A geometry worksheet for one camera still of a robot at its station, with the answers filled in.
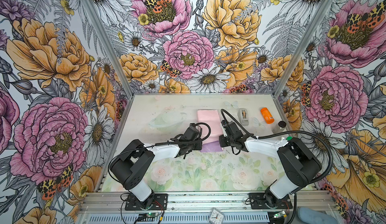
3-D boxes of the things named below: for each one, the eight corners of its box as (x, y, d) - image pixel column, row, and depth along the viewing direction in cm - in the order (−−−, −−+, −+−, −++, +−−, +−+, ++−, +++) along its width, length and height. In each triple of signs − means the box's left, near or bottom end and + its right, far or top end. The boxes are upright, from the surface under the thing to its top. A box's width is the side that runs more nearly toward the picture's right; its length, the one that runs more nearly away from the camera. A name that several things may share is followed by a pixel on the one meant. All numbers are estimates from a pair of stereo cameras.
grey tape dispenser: (239, 125, 106) (240, 121, 102) (236, 112, 113) (237, 108, 109) (248, 125, 106) (250, 121, 102) (245, 112, 113) (247, 108, 109)
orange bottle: (266, 124, 106) (268, 120, 103) (259, 111, 113) (261, 107, 110) (272, 123, 106) (274, 120, 103) (265, 111, 114) (267, 107, 110)
